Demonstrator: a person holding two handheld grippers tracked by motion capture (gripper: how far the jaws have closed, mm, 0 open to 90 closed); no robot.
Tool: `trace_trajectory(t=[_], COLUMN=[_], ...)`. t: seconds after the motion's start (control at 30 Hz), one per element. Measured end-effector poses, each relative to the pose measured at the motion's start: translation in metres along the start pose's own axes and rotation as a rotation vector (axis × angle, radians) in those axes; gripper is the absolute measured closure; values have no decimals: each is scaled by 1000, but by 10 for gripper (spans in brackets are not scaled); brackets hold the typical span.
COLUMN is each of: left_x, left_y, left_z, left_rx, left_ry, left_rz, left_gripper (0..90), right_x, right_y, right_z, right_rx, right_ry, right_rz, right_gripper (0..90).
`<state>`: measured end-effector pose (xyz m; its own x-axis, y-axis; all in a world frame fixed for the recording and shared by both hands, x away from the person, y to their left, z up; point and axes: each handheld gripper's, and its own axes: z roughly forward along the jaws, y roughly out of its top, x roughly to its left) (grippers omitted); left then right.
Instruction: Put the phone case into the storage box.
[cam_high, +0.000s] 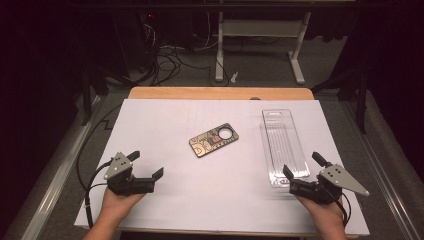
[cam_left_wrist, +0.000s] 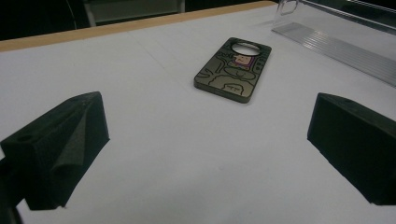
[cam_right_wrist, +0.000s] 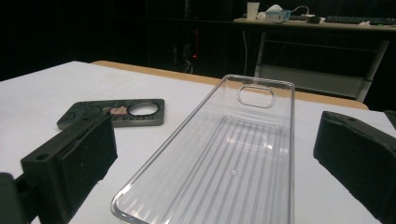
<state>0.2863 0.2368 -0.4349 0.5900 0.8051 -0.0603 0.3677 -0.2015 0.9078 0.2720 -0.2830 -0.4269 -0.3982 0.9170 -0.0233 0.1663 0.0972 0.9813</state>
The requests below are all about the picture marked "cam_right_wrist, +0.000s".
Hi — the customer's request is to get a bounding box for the white paper cup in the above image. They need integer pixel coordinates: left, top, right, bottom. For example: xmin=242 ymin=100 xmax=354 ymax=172
xmin=246 ymin=2 xmax=261 ymax=21

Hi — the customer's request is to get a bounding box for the blue and white tissue pack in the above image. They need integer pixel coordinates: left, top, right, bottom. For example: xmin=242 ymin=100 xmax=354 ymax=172
xmin=264 ymin=4 xmax=292 ymax=24

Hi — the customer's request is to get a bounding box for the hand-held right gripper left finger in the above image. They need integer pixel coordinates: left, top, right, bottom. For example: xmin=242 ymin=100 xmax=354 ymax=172
xmin=20 ymin=111 xmax=119 ymax=224

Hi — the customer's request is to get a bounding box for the white table cover sheet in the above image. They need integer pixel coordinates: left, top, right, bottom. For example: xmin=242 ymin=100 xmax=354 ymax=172
xmin=0 ymin=60 xmax=396 ymax=224

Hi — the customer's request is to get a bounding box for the white cable on desk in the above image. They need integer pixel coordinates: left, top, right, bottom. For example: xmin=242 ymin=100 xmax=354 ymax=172
xmin=290 ymin=5 xmax=312 ymax=17

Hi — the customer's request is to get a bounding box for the hanging white cable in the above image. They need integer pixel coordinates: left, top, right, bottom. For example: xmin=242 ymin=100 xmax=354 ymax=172
xmin=242 ymin=30 xmax=248 ymax=77

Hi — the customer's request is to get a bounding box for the clear transparent phone case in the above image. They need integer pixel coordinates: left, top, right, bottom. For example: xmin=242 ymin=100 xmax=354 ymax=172
xmin=110 ymin=74 xmax=296 ymax=224

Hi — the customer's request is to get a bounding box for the dark phone case round hole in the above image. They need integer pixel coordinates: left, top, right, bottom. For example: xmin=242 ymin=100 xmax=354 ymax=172
xmin=56 ymin=98 xmax=165 ymax=131

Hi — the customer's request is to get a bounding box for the wooden desk with metal legs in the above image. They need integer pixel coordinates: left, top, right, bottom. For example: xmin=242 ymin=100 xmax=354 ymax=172
xmin=233 ymin=17 xmax=396 ymax=104

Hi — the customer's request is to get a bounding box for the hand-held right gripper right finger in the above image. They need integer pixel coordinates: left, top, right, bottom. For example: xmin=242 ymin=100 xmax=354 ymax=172
xmin=312 ymin=110 xmax=396 ymax=224

